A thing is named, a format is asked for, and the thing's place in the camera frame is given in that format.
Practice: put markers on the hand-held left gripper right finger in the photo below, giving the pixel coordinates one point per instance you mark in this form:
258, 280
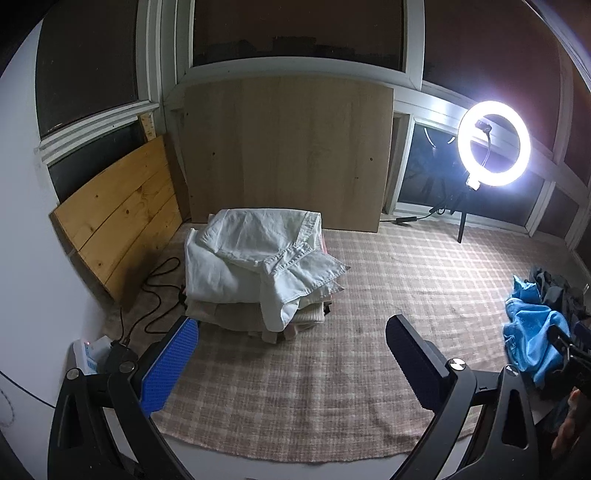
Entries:
415, 369

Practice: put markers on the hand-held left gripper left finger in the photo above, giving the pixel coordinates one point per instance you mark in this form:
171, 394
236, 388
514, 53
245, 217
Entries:
170, 367

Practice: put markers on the dark clothes pile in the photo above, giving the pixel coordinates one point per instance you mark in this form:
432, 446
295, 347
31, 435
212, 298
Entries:
554, 284

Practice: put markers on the stack of folded clothes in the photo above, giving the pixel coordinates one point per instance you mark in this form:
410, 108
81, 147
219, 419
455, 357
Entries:
240, 258

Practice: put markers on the person's right hand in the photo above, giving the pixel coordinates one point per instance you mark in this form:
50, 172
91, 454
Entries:
572, 424

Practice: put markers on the blue cloth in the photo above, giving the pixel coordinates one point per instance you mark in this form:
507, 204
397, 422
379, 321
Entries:
531, 327

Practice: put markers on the plaid rug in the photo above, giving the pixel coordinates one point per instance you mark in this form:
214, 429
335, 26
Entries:
369, 323

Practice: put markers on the cream knit garment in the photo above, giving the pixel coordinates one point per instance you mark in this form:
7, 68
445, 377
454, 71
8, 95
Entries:
221, 316

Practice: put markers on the white power strip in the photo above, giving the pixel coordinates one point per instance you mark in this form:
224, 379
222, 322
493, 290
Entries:
94, 353

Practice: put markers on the pink garment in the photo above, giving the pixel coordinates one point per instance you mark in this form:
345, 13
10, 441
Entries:
325, 244

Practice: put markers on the pine plank board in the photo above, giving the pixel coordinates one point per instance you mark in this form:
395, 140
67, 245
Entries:
124, 217

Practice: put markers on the black tripod stand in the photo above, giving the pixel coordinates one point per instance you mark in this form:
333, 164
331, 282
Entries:
463, 217

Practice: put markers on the narrow wood strip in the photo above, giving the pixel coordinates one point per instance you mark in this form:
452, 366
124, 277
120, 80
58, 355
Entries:
147, 127

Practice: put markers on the light wooden board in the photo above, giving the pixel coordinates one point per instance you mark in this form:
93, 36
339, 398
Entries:
286, 152

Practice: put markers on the black phone holder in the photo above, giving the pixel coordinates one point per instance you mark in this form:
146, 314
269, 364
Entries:
484, 125

